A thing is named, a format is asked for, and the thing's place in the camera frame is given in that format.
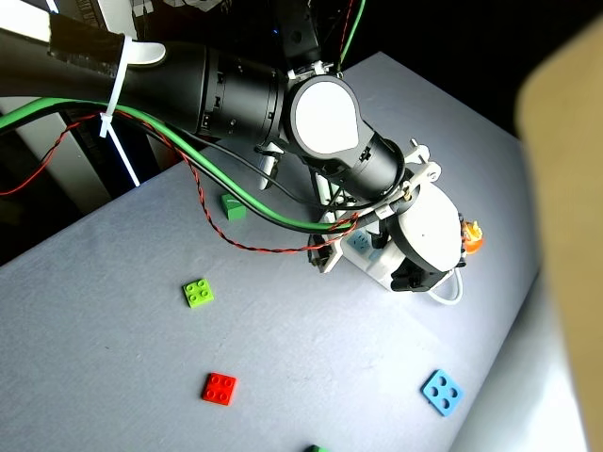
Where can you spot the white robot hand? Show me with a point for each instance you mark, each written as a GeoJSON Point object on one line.
{"type": "Point", "coordinates": [269, 165]}
{"type": "Point", "coordinates": [428, 230]}

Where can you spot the white power strip blue sockets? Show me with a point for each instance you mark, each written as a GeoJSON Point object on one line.
{"type": "Point", "coordinates": [377, 270]}

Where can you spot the orange toy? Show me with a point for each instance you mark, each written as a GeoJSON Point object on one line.
{"type": "Point", "coordinates": [473, 240]}

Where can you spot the green cube number 7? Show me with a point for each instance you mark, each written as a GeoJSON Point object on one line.
{"type": "Point", "coordinates": [234, 209]}

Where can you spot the lime green toy brick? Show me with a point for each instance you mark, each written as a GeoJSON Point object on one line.
{"type": "Point", "coordinates": [198, 293]}

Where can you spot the tan blurred panel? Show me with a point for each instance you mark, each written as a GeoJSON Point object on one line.
{"type": "Point", "coordinates": [575, 188]}

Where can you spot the blue four-hole block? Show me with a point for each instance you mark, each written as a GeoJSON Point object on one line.
{"type": "Point", "coordinates": [440, 393]}

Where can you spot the grey table cloth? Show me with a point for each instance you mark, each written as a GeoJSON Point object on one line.
{"type": "Point", "coordinates": [306, 339]}

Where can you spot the white zip tie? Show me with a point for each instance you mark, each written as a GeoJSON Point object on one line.
{"type": "Point", "coordinates": [123, 70]}

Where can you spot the red toy brick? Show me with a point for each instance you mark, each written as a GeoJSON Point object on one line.
{"type": "Point", "coordinates": [219, 390]}

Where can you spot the green cube letter Y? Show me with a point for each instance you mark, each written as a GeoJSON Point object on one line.
{"type": "Point", "coordinates": [316, 449]}

